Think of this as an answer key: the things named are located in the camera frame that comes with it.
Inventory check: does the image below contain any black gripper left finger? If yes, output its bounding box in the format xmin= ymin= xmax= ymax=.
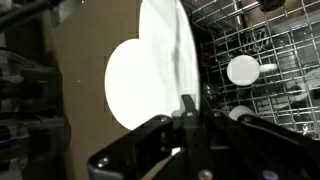
xmin=87 ymin=94 xmax=213 ymax=180

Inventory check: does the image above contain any white plate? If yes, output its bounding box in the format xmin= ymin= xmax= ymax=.
xmin=104 ymin=39 xmax=173 ymax=130
xmin=139 ymin=0 xmax=200 ymax=115

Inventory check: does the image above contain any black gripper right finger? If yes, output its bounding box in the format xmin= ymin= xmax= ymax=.
xmin=201 ymin=98 xmax=320 ymax=180

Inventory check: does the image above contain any white plate on counter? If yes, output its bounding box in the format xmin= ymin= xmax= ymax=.
xmin=104 ymin=39 xmax=173 ymax=130

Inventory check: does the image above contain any white cup in rack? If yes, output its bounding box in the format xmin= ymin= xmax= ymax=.
xmin=227 ymin=55 xmax=260 ymax=86

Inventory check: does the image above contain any wire dishwasher rack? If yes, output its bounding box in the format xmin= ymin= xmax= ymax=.
xmin=182 ymin=0 xmax=320 ymax=140

